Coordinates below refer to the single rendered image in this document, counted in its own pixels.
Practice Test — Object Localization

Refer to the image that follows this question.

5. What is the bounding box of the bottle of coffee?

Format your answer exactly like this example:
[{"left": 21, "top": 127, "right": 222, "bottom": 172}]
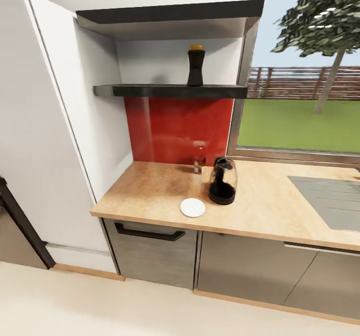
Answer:
[{"left": 186, "top": 45, "right": 205, "bottom": 86}]

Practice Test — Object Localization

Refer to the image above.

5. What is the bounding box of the saucer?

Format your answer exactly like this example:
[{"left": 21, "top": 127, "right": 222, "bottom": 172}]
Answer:
[{"left": 180, "top": 199, "right": 205, "bottom": 217}]

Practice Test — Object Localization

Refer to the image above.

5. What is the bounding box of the electric kettle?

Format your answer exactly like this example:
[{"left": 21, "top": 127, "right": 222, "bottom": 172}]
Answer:
[{"left": 208, "top": 157, "right": 238, "bottom": 205}]

